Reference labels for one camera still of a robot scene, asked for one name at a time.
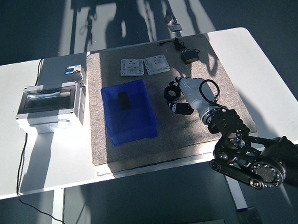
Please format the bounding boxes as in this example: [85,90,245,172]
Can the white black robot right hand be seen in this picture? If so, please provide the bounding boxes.
[163,74,222,117]

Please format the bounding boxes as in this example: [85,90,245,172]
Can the blue plastic box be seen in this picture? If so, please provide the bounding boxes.
[100,79,159,147]

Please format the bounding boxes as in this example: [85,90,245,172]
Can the white socket plate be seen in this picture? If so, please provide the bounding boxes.
[119,57,145,77]
[143,53,172,76]

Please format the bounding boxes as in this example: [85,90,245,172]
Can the grey-brown mat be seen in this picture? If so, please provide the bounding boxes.
[85,30,259,174]

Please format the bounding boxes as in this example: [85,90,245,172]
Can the small grey floor object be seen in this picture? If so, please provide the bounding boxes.
[164,9,183,33]

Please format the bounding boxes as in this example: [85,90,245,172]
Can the white table leg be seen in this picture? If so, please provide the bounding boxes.
[223,157,249,211]
[47,189,67,224]

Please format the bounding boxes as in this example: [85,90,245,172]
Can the white blue circuit breaker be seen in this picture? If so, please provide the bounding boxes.
[63,64,86,87]

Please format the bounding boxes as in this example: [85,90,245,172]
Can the dark table foot plate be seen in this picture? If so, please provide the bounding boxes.
[236,206,263,224]

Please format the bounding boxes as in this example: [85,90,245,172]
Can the black power adapter with cord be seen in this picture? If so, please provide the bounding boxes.
[157,36,201,66]

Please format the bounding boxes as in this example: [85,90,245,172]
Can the white electrical enclosure box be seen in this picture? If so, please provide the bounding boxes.
[13,80,88,135]

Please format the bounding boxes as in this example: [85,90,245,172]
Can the thin black cable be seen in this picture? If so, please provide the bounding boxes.
[9,56,79,224]

